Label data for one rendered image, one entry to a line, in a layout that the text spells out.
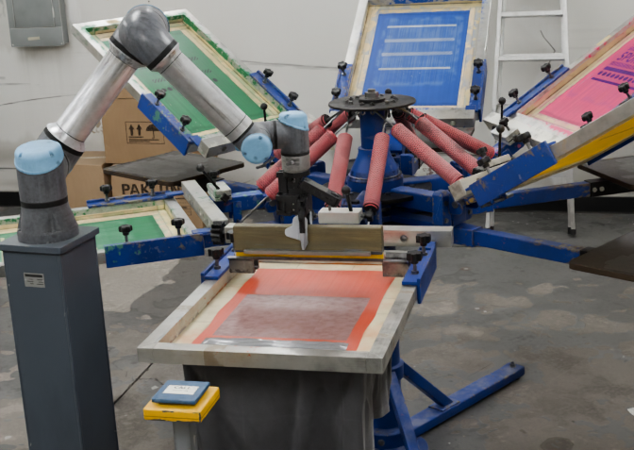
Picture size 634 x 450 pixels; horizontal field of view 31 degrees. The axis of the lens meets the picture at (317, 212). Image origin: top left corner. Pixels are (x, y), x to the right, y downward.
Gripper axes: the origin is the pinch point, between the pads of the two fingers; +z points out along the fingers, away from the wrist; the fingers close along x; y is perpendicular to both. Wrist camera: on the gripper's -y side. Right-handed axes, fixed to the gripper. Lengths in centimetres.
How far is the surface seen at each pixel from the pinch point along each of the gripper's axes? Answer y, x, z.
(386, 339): -28, 40, 10
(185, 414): 9, 75, 15
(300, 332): -4.8, 29.5, 13.8
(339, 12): 85, -422, -20
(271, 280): 13.4, -8.1, 13.9
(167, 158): 104, -163, 15
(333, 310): -9.5, 13.9, 13.8
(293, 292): 4.3, 1.3, 13.9
